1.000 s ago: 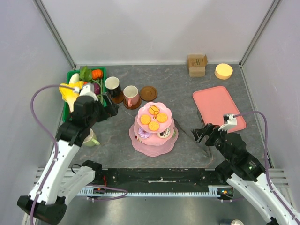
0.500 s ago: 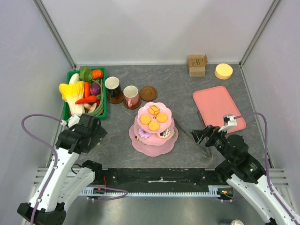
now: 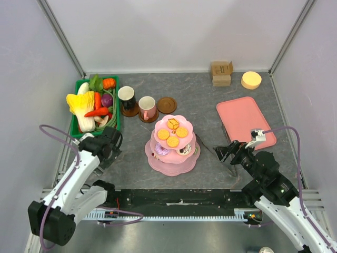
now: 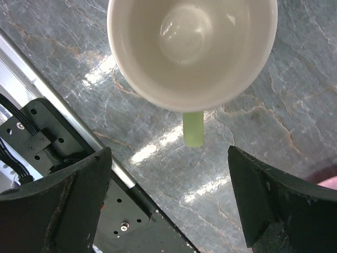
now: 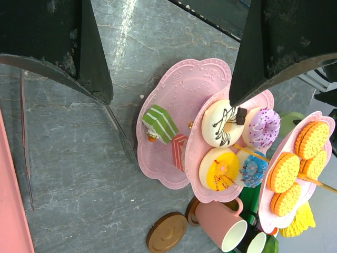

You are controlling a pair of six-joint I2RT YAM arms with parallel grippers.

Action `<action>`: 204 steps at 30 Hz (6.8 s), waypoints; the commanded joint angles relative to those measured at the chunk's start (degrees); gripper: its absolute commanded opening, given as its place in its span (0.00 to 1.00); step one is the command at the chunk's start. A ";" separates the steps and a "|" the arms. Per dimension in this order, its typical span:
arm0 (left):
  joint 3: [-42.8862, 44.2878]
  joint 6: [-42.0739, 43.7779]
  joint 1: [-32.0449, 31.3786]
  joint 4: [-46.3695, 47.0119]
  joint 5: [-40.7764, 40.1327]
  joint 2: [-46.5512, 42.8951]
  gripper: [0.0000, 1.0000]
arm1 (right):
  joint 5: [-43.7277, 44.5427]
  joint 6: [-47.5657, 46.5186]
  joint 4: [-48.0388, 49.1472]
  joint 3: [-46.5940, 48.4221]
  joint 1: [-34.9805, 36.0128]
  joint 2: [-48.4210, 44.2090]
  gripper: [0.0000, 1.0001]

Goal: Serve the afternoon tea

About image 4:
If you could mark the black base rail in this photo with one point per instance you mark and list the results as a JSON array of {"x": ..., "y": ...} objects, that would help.
[{"x": 37, "y": 141}]

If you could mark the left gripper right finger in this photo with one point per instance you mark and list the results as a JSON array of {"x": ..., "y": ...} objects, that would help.
[{"x": 278, "y": 211}]

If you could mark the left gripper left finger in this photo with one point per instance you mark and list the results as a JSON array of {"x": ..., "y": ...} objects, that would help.
[{"x": 59, "y": 212}]

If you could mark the pink mug white inside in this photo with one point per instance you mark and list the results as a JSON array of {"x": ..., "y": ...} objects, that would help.
[{"x": 325, "y": 177}]

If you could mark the green mug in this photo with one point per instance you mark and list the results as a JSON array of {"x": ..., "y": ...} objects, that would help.
[{"x": 191, "y": 56}]

